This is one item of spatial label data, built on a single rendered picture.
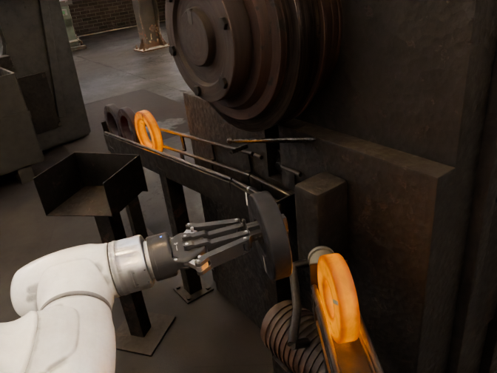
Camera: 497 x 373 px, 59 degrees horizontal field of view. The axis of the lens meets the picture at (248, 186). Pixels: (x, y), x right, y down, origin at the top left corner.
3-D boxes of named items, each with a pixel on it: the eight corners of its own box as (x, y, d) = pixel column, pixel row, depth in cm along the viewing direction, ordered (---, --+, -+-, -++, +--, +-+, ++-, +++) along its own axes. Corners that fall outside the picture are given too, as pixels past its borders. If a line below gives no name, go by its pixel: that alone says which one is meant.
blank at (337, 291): (342, 331, 86) (325, 334, 86) (328, 251, 88) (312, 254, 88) (367, 350, 71) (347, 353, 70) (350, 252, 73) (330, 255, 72)
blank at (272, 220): (259, 177, 81) (242, 182, 81) (285, 210, 67) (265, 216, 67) (271, 249, 87) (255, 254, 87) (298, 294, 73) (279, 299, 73)
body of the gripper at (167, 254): (154, 262, 79) (205, 249, 80) (157, 292, 71) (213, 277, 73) (143, 227, 75) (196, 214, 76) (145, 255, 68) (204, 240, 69)
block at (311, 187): (328, 250, 115) (325, 167, 104) (350, 264, 109) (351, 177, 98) (296, 268, 110) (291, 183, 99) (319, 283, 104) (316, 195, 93)
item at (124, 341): (122, 307, 187) (74, 152, 154) (177, 317, 178) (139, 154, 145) (93, 344, 170) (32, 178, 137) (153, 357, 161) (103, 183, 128)
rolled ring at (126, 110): (127, 108, 178) (135, 106, 179) (113, 107, 193) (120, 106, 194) (140, 152, 184) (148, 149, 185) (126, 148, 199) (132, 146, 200)
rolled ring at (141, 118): (129, 118, 181) (137, 115, 183) (146, 160, 183) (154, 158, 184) (142, 106, 165) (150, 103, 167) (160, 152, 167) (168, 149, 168)
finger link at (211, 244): (182, 242, 73) (183, 246, 71) (248, 225, 74) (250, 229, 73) (187, 260, 75) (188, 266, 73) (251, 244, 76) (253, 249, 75)
